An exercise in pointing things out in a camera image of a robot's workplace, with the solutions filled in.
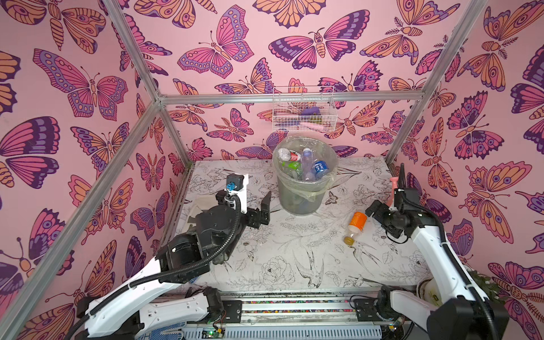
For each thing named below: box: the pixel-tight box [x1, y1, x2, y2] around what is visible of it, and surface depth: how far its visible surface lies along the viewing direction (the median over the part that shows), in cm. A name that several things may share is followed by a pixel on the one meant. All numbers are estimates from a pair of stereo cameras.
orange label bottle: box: [343, 211, 368, 246], surface depth 92 cm
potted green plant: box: [466, 267, 508, 304], surface depth 64 cm
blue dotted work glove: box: [139, 321, 187, 340], surface depth 70 cm
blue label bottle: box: [313, 160, 330, 180], surface depth 87 cm
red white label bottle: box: [277, 148, 302, 162], surface depth 87 cm
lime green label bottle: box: [281, 160, 304, 179], surface depth 88 cm
